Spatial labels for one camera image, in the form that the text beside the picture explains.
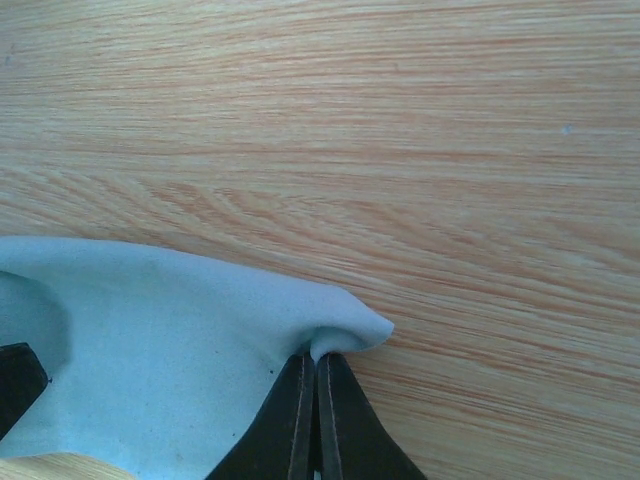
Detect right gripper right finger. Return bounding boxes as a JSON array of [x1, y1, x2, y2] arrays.
[[316, 353, 426, 480]]

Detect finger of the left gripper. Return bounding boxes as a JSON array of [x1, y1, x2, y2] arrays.
[[0, 343, 49, 438]]

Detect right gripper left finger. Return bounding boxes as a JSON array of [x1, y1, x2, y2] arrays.
[[208, 354, 315, 480]]

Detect light blue cleaning cloth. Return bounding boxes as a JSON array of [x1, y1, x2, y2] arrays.
[[1, 236, 393, 479]]

